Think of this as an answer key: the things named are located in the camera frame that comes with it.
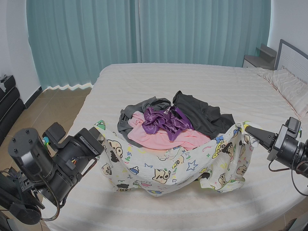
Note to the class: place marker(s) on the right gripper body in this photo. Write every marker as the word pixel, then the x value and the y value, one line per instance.
pixel 288 153

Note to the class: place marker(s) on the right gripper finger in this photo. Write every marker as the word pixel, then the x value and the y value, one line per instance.
pixel 267 144
pixel 264 133

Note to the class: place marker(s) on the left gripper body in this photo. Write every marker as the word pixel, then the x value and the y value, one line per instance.
pixel 69 160

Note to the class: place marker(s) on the white printed pyjama top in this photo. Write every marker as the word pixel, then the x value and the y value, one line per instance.
pixel 168 167

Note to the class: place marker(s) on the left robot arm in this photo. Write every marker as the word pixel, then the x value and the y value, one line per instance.
pixel 28 150

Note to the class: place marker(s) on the grey and white clothes heap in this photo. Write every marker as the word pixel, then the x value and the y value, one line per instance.
pixel 2 84

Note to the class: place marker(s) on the bed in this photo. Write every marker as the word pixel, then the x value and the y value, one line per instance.
pixel 168 80

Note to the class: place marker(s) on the black garment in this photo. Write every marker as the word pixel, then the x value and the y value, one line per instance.
pixel 199 112

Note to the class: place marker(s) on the grey garment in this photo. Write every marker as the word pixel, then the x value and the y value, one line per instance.
pixel 127 119

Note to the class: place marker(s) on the grey bedside table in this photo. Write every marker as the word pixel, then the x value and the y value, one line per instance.
pixel 258 59

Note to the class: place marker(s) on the dark grey chest of drawers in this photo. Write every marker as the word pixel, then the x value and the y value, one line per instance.
pixel 9 109

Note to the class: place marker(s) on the pink garment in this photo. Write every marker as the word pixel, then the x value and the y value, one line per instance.
pixel 149 138

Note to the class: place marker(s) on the purple satin garment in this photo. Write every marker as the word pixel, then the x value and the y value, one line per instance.
pixel 163 123

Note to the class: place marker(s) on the blue-green curtain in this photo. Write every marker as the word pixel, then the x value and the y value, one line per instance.
pixel 204 23
pixel 84 32

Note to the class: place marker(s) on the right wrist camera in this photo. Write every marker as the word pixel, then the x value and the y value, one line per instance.
pixel 293 125

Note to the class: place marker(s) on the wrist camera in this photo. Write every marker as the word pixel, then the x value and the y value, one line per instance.
pixel 55 131
pixel 293 125

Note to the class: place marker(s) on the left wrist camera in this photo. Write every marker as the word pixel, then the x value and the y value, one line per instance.
pixel 55 131

